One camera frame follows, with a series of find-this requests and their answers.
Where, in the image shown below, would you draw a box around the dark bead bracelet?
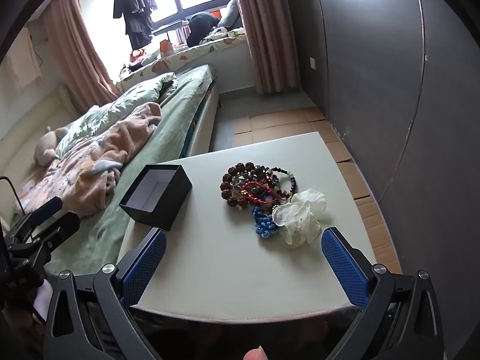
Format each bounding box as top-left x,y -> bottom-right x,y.
262,165 -> 297,196

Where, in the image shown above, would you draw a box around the cloth-covered air conditioner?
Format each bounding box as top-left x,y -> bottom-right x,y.
2,26 -> 44,87

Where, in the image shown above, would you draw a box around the pink curtain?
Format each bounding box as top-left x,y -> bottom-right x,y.
41,0 -> 121,117
229,0 -> 301,94

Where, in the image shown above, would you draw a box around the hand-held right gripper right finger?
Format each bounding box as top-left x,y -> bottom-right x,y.
320,227 -> 445,360

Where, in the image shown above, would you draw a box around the hanging dark clothes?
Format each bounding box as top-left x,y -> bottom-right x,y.
112,0 -> 158,49

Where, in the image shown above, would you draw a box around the green floral quilt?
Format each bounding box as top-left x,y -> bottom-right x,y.
56,71 -> 179,158

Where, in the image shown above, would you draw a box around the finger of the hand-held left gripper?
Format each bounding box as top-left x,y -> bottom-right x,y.
13,196 -> 64,241
7,212 -> 81,268

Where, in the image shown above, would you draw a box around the white translucent scrunchie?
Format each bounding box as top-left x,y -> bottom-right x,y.
272,188 -> 327,248

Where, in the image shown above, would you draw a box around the patterned window seat cushion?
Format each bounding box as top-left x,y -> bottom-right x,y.
116,28 -> 248,91

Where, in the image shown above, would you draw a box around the pink fleece blanket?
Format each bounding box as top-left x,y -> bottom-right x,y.
17,102 -> 163,218

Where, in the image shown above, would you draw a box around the beige plush toy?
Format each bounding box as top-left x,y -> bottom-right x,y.
33,125 -> 70,166

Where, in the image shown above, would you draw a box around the grey pillow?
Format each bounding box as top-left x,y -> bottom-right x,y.
217,0 -> 242,29

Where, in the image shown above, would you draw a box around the white bed frame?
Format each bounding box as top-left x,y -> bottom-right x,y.
187,90 -> 222,158

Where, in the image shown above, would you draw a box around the green bed sheet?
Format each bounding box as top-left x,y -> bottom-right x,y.
49,64 -> 218,275

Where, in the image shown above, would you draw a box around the cardboard floor sheets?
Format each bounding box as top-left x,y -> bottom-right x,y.
234,107 -> 402,274

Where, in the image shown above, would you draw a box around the black jewelry box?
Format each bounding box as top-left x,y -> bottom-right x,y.
119,164 -> 193,232

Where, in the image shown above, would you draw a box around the blue knotted bracelet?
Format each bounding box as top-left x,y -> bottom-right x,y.
252,195 -> 280,238

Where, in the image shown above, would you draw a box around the red string bracelet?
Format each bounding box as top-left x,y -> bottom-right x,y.
240,181 -> 291,202

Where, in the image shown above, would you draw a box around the brown bead bracelet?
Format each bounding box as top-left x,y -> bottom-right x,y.
220,163 -> 271,208

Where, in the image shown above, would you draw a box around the row of books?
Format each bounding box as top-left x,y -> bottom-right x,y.
172,26 -> 190,46

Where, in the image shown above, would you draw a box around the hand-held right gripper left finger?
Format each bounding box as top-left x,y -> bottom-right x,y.
43,227 -> 167,360

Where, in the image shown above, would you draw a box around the black bag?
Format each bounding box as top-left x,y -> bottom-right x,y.
186,12 -> 223,47

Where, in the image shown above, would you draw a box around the black cable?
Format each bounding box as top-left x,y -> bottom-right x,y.
0,175 -> 19,211

